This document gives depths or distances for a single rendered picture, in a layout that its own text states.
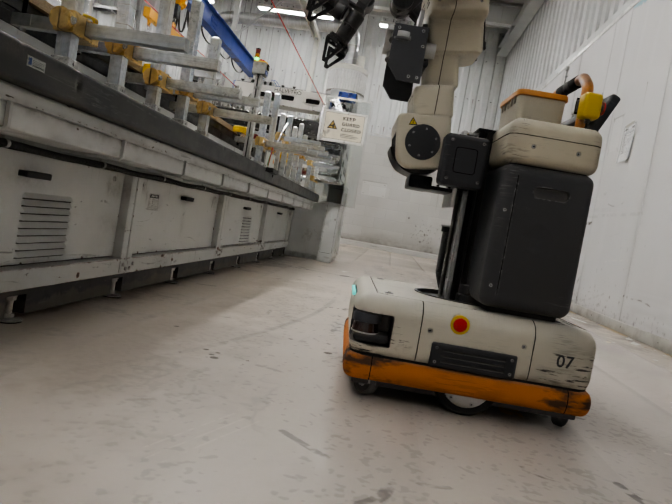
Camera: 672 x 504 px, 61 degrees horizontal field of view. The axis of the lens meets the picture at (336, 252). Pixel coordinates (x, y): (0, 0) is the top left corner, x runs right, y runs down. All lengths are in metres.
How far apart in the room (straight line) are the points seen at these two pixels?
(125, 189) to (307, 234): 4.05
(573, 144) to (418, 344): 0.67
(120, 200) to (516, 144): 1.51
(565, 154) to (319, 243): 4.68
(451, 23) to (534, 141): 0.46
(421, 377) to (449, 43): 0.97
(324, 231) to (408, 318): 4.64
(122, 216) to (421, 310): 1.33
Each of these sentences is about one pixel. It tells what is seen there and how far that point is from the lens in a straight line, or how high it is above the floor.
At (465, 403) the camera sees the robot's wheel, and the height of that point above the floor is 0.04.
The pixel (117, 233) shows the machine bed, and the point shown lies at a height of 0.26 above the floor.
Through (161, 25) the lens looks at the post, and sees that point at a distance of 2.03.
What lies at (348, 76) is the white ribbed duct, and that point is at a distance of 10.47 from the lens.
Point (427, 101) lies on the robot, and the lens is 1.75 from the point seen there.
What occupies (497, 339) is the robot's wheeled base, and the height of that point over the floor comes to 0.22.
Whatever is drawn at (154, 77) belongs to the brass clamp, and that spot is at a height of 0.80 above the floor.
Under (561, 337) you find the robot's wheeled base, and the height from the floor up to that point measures 0.25.
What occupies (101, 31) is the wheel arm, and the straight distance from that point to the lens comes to 1.56.
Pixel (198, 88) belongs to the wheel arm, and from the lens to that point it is 1.98.
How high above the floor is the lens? 0.45
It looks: 3 degrees down
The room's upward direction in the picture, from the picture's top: 10 degrees clockwise
